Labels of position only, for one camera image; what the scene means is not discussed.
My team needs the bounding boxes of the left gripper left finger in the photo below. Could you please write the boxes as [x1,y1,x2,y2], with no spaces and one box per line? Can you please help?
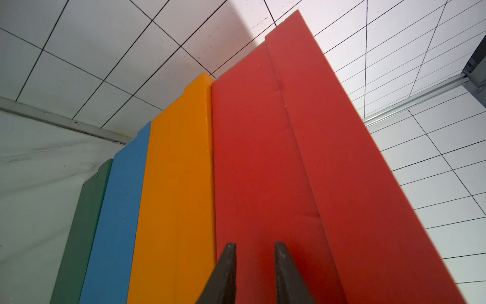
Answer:
[196,243,237,304]

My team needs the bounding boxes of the red shoebox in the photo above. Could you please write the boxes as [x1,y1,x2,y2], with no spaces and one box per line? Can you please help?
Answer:
[212,11,464,303]

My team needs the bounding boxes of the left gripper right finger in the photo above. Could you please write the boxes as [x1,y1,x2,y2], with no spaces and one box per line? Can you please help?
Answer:
[275,241,316,304]

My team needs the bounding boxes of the green shoebox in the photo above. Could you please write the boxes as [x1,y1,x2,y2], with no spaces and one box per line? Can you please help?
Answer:
[50,159,113,303]

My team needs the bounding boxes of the blue shoebox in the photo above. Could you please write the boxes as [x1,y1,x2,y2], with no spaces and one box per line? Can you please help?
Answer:
[79,124,151,303]

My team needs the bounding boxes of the orange shoebox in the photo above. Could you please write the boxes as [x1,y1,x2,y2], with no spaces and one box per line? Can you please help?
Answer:
[128,73,216,303]

